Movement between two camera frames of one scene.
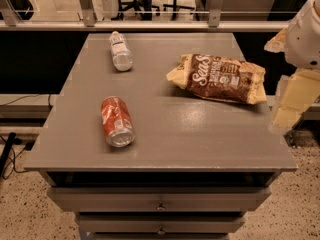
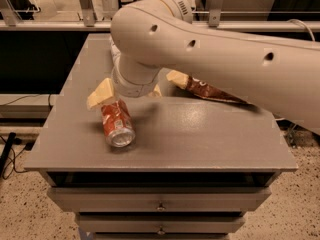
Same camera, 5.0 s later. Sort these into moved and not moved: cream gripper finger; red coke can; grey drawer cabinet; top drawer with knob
Moved: cream gripper finger
Not moved: red coke can; grey drawer cabinet; top drawer with knob
